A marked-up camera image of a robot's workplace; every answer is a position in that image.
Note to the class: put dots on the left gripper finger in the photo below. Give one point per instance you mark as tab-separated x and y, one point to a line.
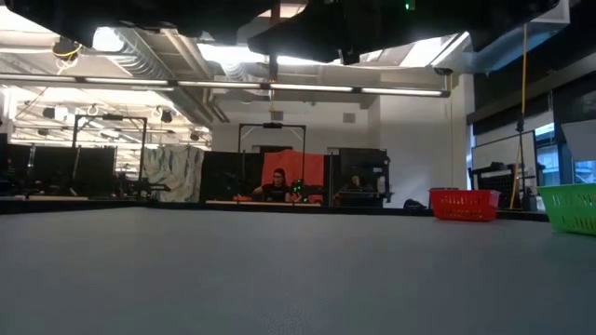
242	9

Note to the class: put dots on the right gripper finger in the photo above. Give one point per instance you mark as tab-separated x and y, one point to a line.
307	37

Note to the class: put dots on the red plastic basket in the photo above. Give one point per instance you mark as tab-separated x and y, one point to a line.
463	207

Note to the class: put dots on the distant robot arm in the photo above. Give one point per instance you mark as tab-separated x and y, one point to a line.
298	188

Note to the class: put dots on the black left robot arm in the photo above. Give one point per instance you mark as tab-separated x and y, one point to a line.
46	14

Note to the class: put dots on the long ceiling tube light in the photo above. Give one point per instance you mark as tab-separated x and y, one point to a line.
312	88
219	84
46	77
125	81
400	91

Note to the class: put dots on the black ceiling spotlight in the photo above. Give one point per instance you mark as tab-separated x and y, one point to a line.
166	116

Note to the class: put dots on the orange partition cloth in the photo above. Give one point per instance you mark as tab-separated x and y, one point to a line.
302	163

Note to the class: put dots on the person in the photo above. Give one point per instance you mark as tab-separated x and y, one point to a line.
356	183
277	188

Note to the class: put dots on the grey patterned cloth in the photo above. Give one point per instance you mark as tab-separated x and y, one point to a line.
172	170

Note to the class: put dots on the black partition panel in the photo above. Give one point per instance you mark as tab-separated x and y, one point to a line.
56	167
223	177

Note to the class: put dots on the distant robot rig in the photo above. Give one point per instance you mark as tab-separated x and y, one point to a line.
139	188

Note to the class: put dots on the black light stand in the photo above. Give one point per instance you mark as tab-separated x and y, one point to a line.
521	153

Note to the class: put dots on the black equipment desk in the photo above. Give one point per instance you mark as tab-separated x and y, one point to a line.
493	186

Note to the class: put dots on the glass window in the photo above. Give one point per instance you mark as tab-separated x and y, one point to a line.
549	160

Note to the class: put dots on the grey table mat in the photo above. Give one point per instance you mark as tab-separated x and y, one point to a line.
279	279

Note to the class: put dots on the green plastic basket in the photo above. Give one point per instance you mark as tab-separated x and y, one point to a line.
572	209

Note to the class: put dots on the grey wall vent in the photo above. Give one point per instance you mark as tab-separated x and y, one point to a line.
349	117
276	116

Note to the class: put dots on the black gantry frame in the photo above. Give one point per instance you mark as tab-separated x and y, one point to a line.
272	125
112	117

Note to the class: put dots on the black table frame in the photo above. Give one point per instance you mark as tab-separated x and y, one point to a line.
400	211

